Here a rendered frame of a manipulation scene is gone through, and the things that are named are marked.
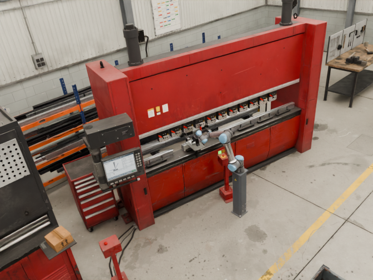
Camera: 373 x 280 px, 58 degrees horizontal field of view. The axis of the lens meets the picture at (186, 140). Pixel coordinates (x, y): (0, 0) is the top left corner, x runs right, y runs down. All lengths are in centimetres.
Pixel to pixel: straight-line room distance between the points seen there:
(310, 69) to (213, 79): 174
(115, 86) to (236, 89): 196
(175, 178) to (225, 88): 150
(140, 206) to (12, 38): 459
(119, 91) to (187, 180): 191
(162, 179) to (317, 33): 319
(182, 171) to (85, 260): 179
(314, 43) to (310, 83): 65
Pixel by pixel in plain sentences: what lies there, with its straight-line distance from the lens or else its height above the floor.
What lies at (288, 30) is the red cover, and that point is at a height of 226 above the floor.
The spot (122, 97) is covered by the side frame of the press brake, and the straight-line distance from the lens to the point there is 394.
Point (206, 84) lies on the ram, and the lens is 471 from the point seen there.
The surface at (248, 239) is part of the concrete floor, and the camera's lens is 484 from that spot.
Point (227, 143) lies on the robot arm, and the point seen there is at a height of 129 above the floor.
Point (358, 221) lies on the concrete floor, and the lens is 536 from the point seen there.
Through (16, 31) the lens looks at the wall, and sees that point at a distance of 784.
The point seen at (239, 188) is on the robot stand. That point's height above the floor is 54.
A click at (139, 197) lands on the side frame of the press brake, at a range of 470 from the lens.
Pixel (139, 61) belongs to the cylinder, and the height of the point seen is 234.
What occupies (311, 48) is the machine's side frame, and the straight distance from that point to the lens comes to 570.
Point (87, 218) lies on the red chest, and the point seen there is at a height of 32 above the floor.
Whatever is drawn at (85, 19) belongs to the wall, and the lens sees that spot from 837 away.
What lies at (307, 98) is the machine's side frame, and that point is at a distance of 598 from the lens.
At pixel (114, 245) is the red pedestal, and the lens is 389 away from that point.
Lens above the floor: 360
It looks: 31 degrees down
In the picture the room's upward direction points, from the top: 6 degrees counter-clockwise
